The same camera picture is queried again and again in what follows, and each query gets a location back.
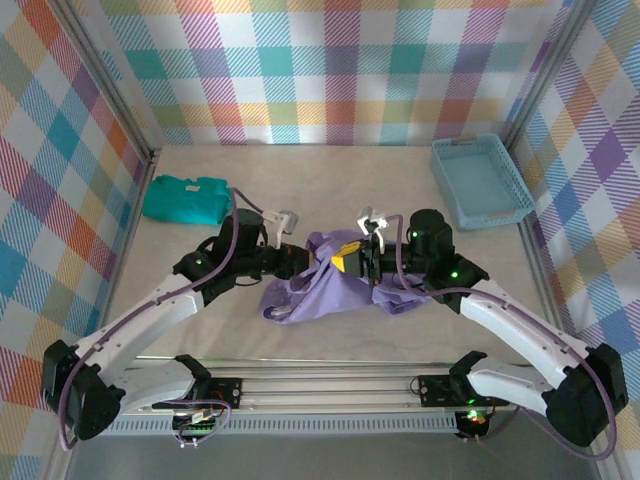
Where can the folded teal t-shirt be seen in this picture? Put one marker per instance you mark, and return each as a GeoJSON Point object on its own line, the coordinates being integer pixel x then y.
{"type": "Point", "coordinates": [180, 202]}

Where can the light blue plastic basket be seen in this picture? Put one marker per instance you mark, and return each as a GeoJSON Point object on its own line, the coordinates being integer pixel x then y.
{"type": "Point", "coordinates": [480, 180]}

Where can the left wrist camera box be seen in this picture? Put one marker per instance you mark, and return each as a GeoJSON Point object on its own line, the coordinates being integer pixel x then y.
{"type": "Point", "coordinates": [287, 222]}

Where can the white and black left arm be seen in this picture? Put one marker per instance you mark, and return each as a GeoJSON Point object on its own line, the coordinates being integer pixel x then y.
{"type": "Point", "coordinates": [150, 305]}

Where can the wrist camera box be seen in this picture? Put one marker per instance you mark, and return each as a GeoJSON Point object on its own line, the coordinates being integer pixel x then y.
{"type": "Point", "coordinates": [370, 220]}
{"type": "Point", "coordinates": [287, 222]}

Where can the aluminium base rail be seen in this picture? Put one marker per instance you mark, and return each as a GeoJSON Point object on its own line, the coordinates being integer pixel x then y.
{"type": "Point", "coordinates": [325, 387]}

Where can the purple t-shirt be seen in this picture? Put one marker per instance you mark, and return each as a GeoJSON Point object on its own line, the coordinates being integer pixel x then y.
{"type": "Point", "coordinates": [325, 295]}

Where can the aluminium frame post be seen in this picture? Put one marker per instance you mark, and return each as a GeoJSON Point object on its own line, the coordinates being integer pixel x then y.
{"type": "Point", "coordinates": [109, 85]}
{"type": "Point", "coordinates": [547, 75]}

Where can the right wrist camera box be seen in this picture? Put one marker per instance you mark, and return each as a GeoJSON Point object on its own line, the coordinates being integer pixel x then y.
{"type": "Point", "coordinates": [370, 220]}

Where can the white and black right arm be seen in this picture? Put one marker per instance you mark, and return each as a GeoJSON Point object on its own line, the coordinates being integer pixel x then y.
{"type": "Point", "coordinates": [505, 310]}

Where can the controller board with green light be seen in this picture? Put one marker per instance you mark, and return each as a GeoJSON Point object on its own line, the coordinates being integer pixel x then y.
{"type": "Point", "coordinates": [472, 420]}

